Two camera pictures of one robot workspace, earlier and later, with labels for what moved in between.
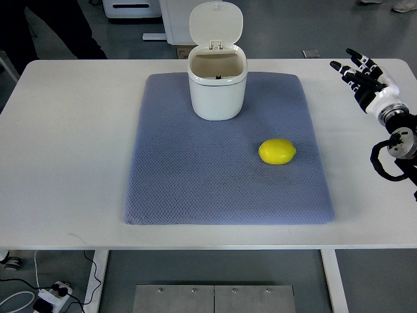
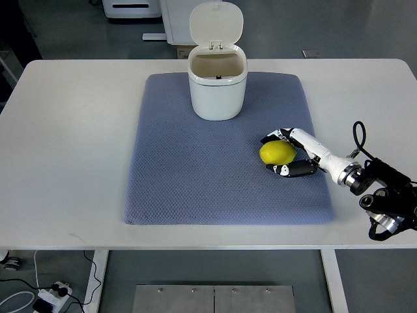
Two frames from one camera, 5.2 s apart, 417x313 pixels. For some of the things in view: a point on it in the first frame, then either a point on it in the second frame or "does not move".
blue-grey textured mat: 186,170 does not move
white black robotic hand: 373,92 -> 322,159
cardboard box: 183,51 does not move
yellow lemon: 277,151 does not move
